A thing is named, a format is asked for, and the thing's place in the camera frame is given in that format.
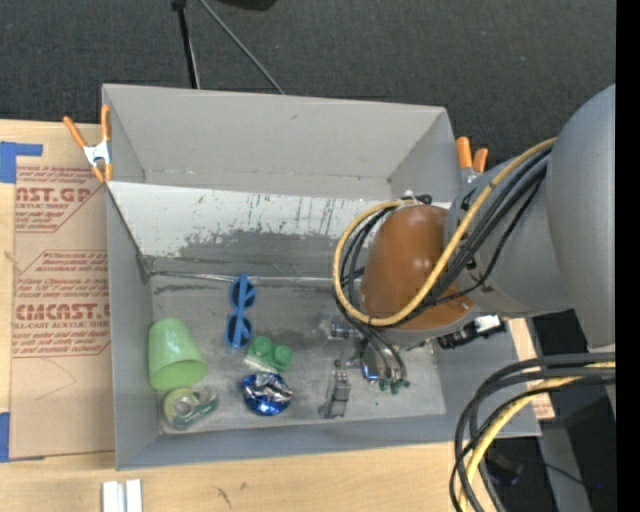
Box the crumpled blue foil packet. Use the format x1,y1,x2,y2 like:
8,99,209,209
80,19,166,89
240,371,294,417

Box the green toy building block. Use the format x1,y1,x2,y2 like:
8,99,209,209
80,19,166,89
245,335,295,374

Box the light green plastic cup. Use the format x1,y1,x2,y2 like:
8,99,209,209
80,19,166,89
147,317,209,392

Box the grey metal bin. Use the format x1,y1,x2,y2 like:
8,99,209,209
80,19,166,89
101,83,542,472

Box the black cylinder on white bracket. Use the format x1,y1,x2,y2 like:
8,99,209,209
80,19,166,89
436,313,507,350

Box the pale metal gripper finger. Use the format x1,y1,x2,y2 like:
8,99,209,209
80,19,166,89
318,369,352,420
325,318,354,342

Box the brown cardboard board, red print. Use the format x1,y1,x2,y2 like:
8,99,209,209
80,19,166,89
0,118,117,462

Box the blue sunglasses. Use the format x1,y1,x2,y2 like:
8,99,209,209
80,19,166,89
224,272,258,350

